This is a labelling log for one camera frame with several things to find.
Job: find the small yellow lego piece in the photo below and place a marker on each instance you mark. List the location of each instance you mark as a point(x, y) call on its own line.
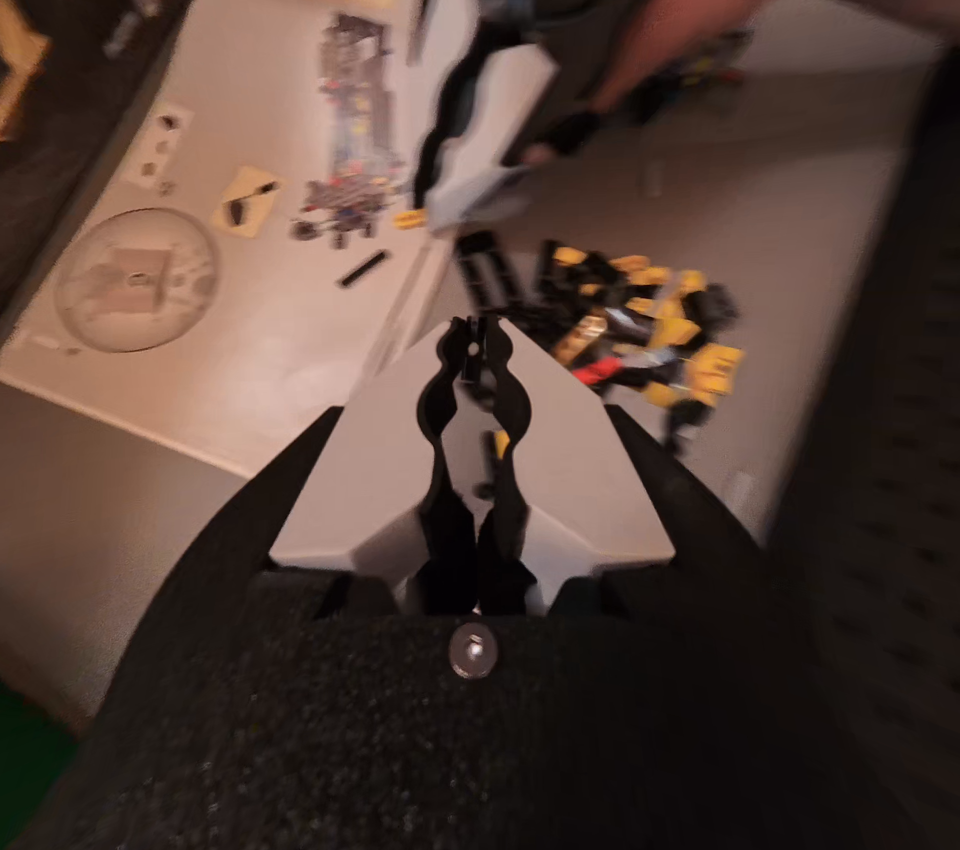
point(409, 219)

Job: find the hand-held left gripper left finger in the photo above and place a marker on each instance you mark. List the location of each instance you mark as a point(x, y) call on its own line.
point(360, 475)

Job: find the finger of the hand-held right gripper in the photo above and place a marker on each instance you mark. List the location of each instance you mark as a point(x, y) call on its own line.
point(502, 108)
point(450, 10)

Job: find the lego chassis assembly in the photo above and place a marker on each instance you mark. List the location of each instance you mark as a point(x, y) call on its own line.
point(697, 70)

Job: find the pile of yellow black lego pieces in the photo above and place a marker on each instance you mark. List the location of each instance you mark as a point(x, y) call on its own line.
point(652, 333)

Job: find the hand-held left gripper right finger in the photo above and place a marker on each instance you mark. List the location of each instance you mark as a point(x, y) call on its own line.
point(585, 483)

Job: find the lego set box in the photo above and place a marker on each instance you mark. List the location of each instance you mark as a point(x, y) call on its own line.
point(75, 78)

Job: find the lego instruction booklet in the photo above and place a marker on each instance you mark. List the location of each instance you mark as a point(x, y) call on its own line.
point(247, 340)

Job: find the small black lego piece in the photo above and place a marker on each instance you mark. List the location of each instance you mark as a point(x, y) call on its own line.
point(472, 359)

